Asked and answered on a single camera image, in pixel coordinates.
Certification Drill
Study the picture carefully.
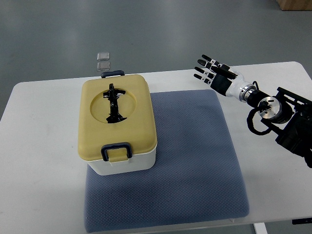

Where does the yellow storage box lid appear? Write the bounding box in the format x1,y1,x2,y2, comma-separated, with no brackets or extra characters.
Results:
78,75,157,168

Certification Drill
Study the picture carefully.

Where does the black object at table edge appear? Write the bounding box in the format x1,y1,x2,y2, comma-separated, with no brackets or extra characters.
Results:
292,217,312,225

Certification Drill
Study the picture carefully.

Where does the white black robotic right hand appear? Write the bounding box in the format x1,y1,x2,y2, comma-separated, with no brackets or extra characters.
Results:
194,55,248,101

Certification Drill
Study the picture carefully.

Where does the upper grey floor plate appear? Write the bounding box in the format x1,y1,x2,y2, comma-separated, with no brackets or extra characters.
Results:
97,52,110,61

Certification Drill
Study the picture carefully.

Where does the cardboard box corner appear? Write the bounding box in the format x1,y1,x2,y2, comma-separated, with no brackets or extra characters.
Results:
276,0,312,11

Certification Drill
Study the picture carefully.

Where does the white storage box base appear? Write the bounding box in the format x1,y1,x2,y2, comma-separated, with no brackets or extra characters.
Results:
87,147,156,176

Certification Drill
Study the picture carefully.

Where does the blue grey fabric mat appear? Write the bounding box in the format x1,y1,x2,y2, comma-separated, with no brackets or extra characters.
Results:
84,90,249,233

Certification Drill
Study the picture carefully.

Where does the white table leg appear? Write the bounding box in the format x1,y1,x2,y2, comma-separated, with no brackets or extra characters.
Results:
253,223,268,234

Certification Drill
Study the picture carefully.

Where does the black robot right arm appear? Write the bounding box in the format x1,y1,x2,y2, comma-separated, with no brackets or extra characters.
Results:
240,82,312,168

